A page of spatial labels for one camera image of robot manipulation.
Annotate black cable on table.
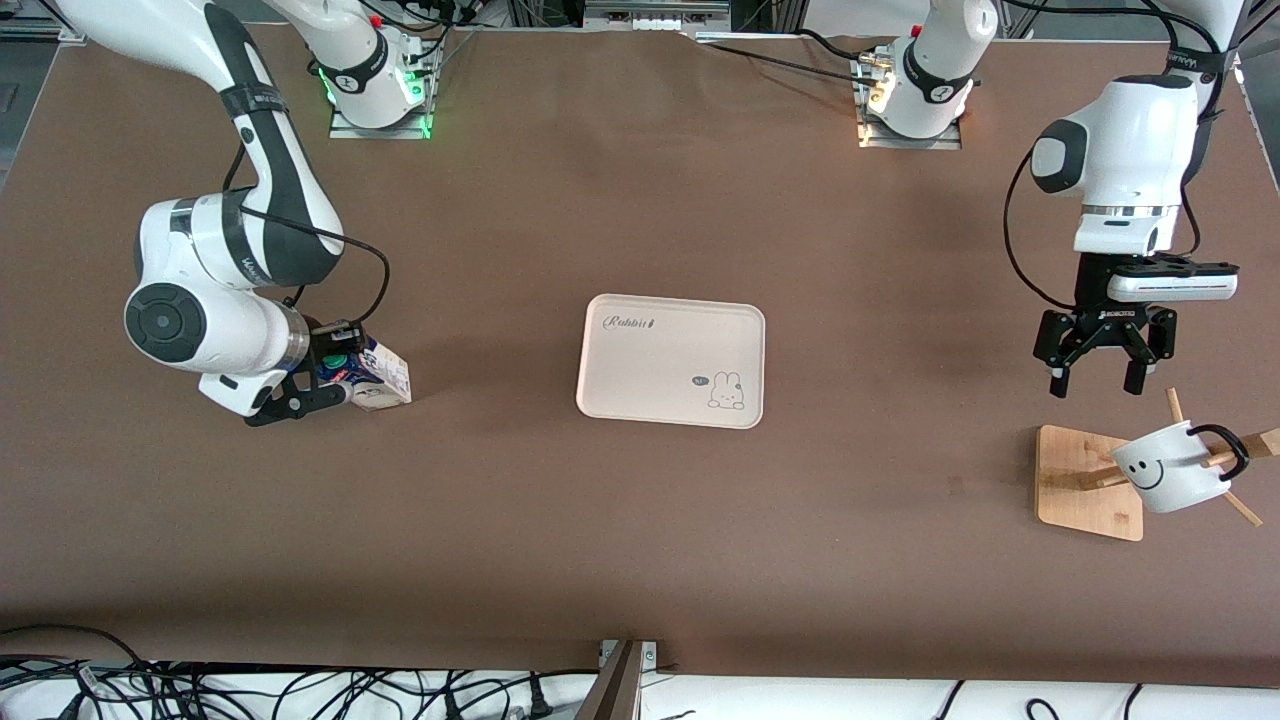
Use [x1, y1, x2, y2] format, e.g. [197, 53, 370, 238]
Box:
[705, 30, 881, 91]

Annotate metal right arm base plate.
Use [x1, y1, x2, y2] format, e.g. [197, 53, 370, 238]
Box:
[328, 108, 433, 141]

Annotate white smiley mug black handle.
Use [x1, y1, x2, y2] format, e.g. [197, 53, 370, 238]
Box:
[1112, 420, 1251, 515]

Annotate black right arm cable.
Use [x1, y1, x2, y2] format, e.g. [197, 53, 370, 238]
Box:
[225, 145, 391, 331]

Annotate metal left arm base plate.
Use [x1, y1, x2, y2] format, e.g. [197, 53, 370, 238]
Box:
[858, 115, 963, 151]

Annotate thick black floor cable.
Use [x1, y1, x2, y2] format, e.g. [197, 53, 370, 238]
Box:
[0, 655, 96, 691]

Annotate blue milk carton green cap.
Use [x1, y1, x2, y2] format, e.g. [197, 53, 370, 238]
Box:
[318, 338, 413, 413]

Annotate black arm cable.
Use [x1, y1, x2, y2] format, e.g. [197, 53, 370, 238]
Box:
[1003, 145, 1081, 311]
[225, 145, 391, 331]

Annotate cream rabbit print tray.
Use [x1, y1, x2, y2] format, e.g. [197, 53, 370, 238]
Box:
[576, 293, 767, 431]

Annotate metal corner bracket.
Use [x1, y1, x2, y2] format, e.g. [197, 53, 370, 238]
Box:
[598, 640, 661, 673]

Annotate aluminium profile post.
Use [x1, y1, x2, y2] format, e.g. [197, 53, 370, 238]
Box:
[578, 640, 643, 720]

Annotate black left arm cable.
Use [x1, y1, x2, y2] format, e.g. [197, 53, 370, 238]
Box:
[1003, 145, 1081, 311]

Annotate wooden mug stand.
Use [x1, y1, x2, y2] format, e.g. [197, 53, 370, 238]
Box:
[1035, 388, 1280, 542]

